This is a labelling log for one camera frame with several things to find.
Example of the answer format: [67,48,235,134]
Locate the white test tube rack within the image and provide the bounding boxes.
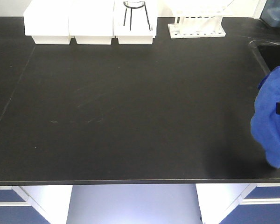
[166,0,233,39]

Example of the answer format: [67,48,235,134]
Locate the blue right cabinet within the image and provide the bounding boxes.
[196,183,280,224]

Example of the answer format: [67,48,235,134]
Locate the right white storage bin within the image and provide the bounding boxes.
[113,0,158,44]

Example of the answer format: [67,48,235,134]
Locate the blue microfiber cloth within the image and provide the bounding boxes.
[251,66,280,168]

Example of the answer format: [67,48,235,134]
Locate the black lab sink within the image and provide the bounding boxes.
[249,40,280,75]

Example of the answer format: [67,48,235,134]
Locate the white storage bin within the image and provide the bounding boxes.
[23,0,73,45]
[69,0,115,45]
[113,0,158,44]

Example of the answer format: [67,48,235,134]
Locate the black wire tripod stand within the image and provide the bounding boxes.
[123,0,152,31]

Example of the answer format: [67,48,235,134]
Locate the blue cabinet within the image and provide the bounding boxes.
[196,183,280,224]
[0,185,73,224]

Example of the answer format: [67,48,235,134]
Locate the middle white storage bin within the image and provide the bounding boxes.
[69,0,115,45]

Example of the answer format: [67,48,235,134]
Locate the left white storage bin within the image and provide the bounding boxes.
[23,0,73,45]

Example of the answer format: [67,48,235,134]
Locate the blue left cabinet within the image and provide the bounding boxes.
[0,185,73,224]

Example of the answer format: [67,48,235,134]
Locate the blue plastic container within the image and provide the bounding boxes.
[260,0,280,28]

